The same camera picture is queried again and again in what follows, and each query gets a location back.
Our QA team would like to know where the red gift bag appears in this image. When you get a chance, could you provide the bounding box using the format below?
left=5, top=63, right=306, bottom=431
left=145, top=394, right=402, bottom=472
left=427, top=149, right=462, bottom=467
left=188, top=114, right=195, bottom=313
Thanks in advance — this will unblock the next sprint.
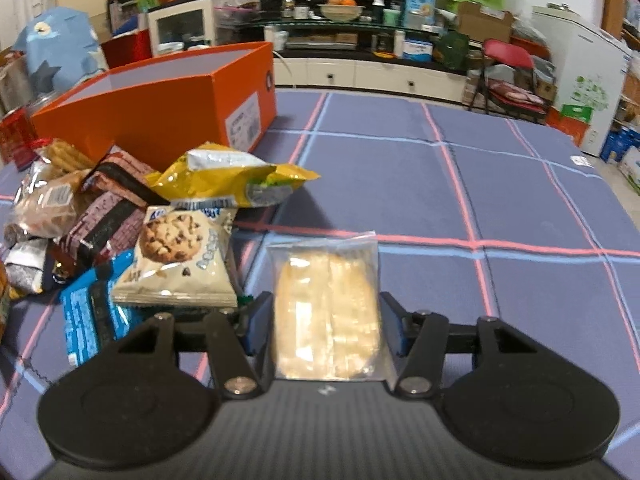
left=101, top=29, right=152, bottom=69

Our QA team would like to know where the yellow chip bag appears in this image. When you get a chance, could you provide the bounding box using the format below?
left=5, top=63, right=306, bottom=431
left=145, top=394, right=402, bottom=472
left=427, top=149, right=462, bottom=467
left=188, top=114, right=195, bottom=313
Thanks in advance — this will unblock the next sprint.
left=146, top=142, right=321, bottom=209

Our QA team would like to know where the blue and white box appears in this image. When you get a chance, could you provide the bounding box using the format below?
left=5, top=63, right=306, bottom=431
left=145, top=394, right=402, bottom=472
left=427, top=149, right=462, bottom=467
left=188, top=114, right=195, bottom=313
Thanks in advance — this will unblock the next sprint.
left=402, top=0, right=437, bottom=29

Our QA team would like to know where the brown cardboard box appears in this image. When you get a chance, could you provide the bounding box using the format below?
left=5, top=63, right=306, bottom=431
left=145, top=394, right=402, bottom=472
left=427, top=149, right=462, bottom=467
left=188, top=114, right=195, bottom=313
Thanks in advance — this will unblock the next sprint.
left=457, top=2, right=516, bottom=44

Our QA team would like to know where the red tin can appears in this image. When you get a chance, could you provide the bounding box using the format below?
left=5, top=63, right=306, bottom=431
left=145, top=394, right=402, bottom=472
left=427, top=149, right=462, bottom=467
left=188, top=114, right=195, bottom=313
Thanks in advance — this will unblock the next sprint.
left=0, top=107, right=41, bottom=171

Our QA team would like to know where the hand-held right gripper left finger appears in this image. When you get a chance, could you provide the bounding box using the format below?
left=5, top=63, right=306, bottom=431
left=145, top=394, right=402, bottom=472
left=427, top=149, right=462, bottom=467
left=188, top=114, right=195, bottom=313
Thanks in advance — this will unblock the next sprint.
left=115, top=291, right=277, bottom=401

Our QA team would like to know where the fruit bowl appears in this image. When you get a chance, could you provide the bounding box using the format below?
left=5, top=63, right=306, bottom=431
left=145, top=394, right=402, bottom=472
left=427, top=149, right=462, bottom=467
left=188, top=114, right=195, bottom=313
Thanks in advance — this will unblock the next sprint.
left=317, top=0, right=366, bottom=22

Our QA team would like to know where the clear bread packet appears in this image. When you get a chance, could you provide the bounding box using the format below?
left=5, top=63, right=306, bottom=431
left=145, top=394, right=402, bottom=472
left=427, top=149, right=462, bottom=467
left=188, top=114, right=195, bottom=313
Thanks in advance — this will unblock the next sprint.
left=11, top=169, right=93, bottom=240

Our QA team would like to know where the white television stand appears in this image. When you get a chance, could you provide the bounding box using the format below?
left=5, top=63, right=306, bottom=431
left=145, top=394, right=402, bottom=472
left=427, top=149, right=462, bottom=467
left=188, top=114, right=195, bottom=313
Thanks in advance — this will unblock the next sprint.
left=235, top=15, right=481, bottom=103

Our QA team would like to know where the brown brick-pattern packet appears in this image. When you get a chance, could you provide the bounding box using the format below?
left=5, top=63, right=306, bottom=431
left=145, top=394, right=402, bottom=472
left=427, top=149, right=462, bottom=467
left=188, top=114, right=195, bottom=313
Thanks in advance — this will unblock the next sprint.
left=80, top=146, right=173, bottom=207
left=52, top=195, right=151, bottom=278

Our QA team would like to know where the orange cardboard box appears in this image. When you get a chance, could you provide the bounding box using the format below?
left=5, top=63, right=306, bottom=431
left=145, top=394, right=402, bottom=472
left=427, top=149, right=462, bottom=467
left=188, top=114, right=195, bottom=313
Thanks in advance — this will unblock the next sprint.
left=31, top=41, right=278, bottom=166

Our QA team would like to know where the gold wafer packet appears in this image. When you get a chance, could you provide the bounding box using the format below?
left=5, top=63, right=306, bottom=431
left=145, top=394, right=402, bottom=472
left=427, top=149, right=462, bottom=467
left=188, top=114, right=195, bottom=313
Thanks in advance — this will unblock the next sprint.
left=34, top=139, right=96, bottom=173

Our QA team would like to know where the green bag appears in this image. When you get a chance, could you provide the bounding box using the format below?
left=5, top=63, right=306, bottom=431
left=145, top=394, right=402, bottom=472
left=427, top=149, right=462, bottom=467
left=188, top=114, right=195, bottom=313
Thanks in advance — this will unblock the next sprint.
left=434, top=30, right=471, bottom=72

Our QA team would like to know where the blue star-print bag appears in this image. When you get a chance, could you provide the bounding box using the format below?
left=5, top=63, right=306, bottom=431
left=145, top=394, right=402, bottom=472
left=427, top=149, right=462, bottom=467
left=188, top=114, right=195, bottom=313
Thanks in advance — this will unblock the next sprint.
left=12, top=6, right=108, bottom=96

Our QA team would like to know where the purple plaid blanket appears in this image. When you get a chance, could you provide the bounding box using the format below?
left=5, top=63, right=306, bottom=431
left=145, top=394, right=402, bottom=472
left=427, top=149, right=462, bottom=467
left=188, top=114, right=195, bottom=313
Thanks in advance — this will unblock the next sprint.
left=0, top=87, right=635, bottom=461

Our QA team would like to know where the white chest freezer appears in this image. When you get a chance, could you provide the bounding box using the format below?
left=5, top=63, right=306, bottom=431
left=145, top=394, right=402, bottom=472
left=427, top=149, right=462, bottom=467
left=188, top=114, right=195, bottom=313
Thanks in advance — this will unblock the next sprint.
left=531, top=4, right=634, bottom=159

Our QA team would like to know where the blue snack packet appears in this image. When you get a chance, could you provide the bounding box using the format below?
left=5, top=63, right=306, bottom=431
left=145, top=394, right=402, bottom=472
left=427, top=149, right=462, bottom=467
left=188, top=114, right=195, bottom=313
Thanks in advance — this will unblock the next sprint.
left=60, top=251, right=151, bottom=367

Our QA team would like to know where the white countertop cabinet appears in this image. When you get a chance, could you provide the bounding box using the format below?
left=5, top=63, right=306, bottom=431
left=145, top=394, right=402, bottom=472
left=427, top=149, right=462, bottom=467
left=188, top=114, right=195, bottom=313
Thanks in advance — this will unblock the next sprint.
left=146, top=0, right=217, bottom=57

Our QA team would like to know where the clear cracker packet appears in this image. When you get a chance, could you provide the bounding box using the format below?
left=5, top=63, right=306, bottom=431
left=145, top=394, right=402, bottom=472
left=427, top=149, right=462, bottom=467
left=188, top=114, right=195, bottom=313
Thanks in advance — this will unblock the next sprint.
left=266, top=231, right=401, bottom=382

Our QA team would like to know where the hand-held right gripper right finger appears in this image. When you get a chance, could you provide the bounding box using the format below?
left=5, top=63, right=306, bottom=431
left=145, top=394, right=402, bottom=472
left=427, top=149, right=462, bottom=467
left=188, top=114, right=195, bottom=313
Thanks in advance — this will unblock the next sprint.
left=379, top=291, right=537, bottom=401

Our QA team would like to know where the silver snack packet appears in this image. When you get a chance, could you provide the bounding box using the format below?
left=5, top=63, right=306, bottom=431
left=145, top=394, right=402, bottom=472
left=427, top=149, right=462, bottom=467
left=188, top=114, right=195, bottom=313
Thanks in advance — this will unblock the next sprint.
left=2, top=236, right=57, bottom=295

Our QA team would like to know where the chocolate chip cookie packet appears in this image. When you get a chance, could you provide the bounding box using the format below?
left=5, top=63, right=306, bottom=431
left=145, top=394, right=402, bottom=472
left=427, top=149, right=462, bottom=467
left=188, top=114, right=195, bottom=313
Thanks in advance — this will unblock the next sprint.
left=111, top=205, right=239, bottom=308

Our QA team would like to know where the red folding chair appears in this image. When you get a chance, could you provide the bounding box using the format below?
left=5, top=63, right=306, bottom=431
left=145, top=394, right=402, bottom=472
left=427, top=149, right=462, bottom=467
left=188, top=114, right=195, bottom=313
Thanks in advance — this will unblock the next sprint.
left=469, top=39, right=549, bottom=124

